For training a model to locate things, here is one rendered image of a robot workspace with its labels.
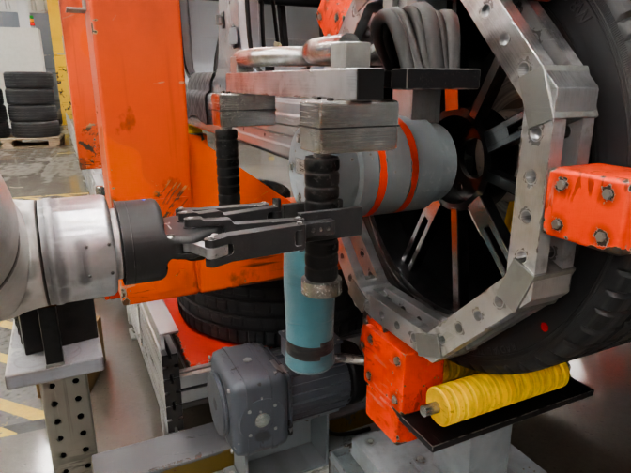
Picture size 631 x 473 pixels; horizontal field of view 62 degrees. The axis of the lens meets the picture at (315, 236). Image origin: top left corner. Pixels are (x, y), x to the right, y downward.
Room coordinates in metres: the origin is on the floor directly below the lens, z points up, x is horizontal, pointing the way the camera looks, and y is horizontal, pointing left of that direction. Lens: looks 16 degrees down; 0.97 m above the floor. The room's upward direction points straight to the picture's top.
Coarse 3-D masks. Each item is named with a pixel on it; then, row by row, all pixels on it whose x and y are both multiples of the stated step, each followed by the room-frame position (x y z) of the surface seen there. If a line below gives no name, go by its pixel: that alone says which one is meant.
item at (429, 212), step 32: (448, 0) 0.86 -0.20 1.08; (480, 32) 1.00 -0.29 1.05; (480, 64) 1.07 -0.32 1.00; (384, 96) 1.02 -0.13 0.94; (448, 96) 0.84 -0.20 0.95; (480, 96) 0.78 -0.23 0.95; (448, 128) 0.88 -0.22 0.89; (480, 128) 0.77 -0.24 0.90; (512, 128) 0.73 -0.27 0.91; (512, 160) 0.77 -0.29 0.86; (448, 192) 0.86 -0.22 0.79; (480, 192) 0.76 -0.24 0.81; (512, 192) 0.71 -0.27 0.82; (384, 224) 0.99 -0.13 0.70; (416, 224) 1.01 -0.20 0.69; (448, 224) 1.04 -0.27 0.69; (480, 224) 0.76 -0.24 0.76; (384, 256) 0.95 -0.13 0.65; (416, 256) 0.89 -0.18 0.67; (448, 256) 0.97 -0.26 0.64; (480, 256) 0.99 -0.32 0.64; (416, 288) 0.86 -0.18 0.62; (448, 288) 0.87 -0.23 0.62; (480, 288) 0.87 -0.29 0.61
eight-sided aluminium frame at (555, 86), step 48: (480, 0) 0.64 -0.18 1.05; (528, 0) 0.63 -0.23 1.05; (528, 48) 0.57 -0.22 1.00; (528, 96) 0.56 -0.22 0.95; (576, 96) 0.54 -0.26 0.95; (528, 144) 0.56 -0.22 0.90; (576, 144) 0.55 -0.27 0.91; (528, 192) 0.55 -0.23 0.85; (528, 240) 0.54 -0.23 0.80; (384, 288) 0.87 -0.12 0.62; (528, 288) 0.54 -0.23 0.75; (432, 336) 0.67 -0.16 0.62; (480, 336) 0.62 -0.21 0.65
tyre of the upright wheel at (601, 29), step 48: (576, 0) 0.62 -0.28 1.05; (624, 0) 0.58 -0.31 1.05; (576, 48) 0.62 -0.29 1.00; (624, 48) 0.56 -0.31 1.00; (624, 96) 0.56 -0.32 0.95; (624, 144) 0.55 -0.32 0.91; (576, 288) 0.58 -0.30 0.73; (624, 288) 0.54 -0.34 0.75; (528, 336) 0.63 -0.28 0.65; (576, 336) 0.57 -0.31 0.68; (624, 336) 0.62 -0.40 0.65
